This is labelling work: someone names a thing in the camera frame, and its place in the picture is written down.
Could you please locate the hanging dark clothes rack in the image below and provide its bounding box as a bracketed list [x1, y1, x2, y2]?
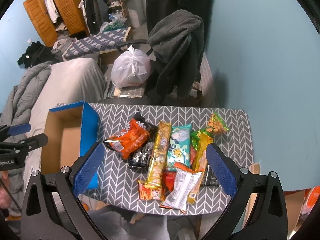
[75, 0, 128, 34]

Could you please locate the green pea snack bag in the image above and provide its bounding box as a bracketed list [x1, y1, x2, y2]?
[191, 112, 229, 150]

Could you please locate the white plastic bag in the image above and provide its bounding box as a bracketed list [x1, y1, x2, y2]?
[111, 45, 153, 88]

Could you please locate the dark grey fleece jacket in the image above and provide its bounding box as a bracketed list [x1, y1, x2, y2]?
[146, 9, 204, 101]

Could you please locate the black snack bar left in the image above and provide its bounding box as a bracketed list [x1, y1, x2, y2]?
[129, 141, 154, 170]

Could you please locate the teal anime snack pack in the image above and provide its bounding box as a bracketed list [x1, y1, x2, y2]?
[165, 124, 192, 171]

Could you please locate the grey duvet bed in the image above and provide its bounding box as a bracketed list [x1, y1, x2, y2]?
[1, 58, 106, 217]

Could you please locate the black clothes pile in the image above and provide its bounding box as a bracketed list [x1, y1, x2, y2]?
[17, 41, 57, 69]

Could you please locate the white orange snack bag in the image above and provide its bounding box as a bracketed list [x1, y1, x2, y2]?
[160, 162, 202, 213]

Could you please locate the red snack packet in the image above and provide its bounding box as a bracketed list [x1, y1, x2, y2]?
[162, 171, 176, 192]

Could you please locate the black snack bar right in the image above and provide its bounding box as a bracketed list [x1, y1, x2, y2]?
[201, 163, 220, 186]

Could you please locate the small red orange noodle pack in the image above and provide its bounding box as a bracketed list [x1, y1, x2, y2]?
[137, 180, 165, 201]

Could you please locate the wooden louvered wardrobe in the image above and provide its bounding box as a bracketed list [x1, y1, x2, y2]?
[23, 0, 89, 47]

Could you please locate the person's left hand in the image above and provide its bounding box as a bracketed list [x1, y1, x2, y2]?
[0, 171, 12, 209]

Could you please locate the black snack bar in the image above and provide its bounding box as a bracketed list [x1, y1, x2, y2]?
[201, 163, 220, 186]
[129, 141, 154, 170]

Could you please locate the gold yellow wafer pack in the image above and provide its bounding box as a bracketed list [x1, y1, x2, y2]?
[187, 133, 214, 204]

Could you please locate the orange black chip bag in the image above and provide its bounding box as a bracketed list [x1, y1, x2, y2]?
[104, 111, 158, 160]

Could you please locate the striped blue mattress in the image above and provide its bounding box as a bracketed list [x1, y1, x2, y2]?
[62, 27, 131, 61]

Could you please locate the black office chair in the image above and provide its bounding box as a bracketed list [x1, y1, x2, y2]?
[98, 33, 203, 106]

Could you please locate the long gold cracker pack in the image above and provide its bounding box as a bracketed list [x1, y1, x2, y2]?
[145, 121, 171, 188]

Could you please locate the blue cardboard box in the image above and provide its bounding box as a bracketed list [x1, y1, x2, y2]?
[41, 101, 100, 174]

